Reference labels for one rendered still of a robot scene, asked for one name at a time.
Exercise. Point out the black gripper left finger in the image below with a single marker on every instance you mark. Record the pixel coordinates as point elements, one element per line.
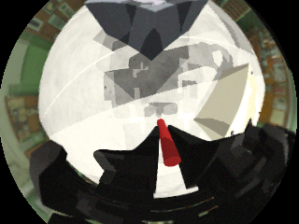
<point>143,160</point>

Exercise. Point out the red peg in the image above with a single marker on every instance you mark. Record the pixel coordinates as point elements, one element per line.
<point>169,152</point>

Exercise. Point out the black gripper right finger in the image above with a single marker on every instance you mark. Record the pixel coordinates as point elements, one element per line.
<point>197,154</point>

